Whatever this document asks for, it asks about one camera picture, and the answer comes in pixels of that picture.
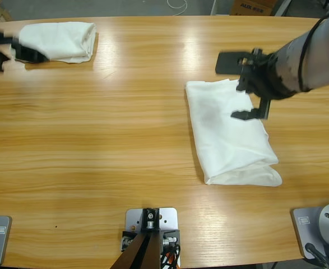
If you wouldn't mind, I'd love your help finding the black camera stand cable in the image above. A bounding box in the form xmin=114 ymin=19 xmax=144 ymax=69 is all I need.
xmin=160 ymin=243 xmax=182 ymax=269

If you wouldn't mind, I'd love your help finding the white camera stand mount block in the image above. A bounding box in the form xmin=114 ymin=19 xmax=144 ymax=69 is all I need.
xmin=124 ymin=207 xmax=180 ymax=269

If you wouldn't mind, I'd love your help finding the orange cable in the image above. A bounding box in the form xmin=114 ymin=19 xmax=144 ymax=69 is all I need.
xmin=161 ymin=251 xmax=182 ymax=269

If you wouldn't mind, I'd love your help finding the black base cable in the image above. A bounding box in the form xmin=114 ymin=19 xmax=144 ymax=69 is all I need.
xmin=304 ymin=242 xmax=329 ymax=269

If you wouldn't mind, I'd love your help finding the white cable loop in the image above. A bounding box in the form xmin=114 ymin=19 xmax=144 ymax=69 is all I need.
xmin=166 ymin=0 xmax=188 ymax=10

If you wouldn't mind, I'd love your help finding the white cloth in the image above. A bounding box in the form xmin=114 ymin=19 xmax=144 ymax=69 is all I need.
xmin=11 ymin=21 xmax=98 ymax=64

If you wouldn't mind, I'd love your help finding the white t-shirt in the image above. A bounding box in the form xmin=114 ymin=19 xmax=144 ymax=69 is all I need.
xmin=185 ymin=79 xmax=282 ymax=187

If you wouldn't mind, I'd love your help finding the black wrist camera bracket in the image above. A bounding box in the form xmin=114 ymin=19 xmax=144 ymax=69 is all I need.
xmin=215 ymin=50 xmax=255 ymax=76

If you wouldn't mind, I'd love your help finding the cardboard box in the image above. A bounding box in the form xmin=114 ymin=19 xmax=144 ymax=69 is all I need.
xmin=230 ymin=0 xmax=274 ymax=16

